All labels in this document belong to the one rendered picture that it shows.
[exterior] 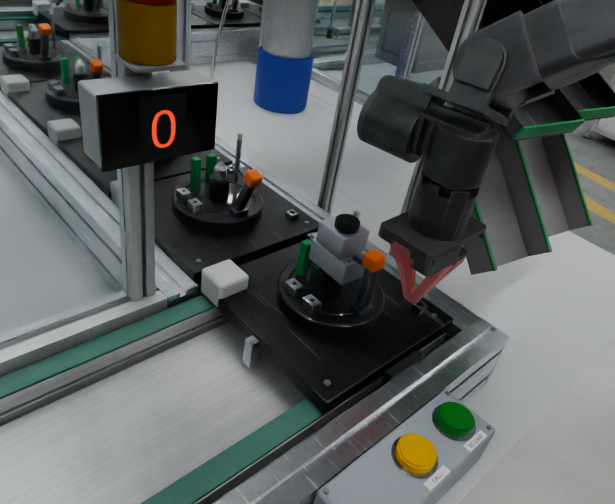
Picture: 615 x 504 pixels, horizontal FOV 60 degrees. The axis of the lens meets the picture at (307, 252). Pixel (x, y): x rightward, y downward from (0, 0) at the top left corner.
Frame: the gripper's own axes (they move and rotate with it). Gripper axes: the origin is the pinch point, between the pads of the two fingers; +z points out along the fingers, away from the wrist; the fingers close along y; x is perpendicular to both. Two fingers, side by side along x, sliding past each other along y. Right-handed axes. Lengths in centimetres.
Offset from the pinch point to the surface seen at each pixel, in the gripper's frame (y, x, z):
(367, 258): 0.8, -6.3, -1.3
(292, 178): -34, -54, 19
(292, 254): -2.8, -21.3, 8.7
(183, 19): -46, -119, 2
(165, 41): 18.3, -20.4, -22.4
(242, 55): -76, -127, 17
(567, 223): -47.8, -0.2, 6.2
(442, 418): 3.2, 9.5, 9.0
